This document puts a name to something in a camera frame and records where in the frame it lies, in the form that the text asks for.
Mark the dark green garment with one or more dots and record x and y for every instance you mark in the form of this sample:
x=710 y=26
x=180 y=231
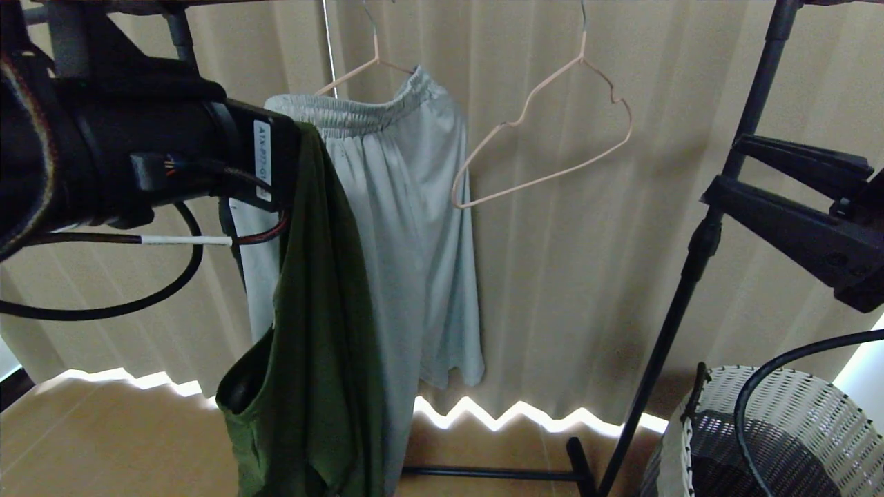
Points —
x=324 y=331

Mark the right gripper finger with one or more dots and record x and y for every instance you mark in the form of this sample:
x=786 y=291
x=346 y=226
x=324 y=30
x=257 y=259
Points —
x=808 y=166
x=815 y=241

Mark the beige curtain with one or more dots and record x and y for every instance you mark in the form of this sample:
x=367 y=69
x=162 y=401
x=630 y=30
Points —
x=587 y=290

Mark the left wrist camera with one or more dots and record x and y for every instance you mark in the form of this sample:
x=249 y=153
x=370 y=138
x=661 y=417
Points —
x=117 y=48

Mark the black clothes rack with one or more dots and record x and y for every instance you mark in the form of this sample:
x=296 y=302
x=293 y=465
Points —
x=697 y=255

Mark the pale grey shorts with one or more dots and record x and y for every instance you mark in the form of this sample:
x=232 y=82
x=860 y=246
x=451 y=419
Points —
x=421 y=241

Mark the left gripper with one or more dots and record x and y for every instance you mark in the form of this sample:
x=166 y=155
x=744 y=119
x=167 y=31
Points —
x=173 y=148

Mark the pink clothes hanger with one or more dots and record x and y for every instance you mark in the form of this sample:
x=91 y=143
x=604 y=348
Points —
x=583 y=48
x=376 y=48

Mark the white laundry basket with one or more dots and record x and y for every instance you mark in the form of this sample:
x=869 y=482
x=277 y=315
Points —
x=794 y=421

